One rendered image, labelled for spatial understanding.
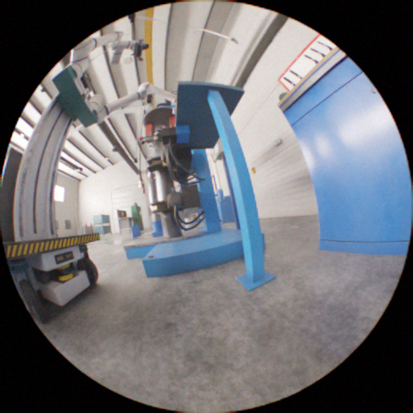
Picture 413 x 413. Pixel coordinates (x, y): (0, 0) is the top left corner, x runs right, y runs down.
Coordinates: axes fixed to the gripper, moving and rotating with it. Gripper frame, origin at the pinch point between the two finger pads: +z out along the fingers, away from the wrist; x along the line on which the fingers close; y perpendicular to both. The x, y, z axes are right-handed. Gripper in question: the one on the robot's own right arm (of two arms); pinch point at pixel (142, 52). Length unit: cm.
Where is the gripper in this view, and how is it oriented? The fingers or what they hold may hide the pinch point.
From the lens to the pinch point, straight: 111.0
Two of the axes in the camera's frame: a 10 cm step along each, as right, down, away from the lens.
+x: 4.0, -0.2, -9.2
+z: 4.9, 8.5, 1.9
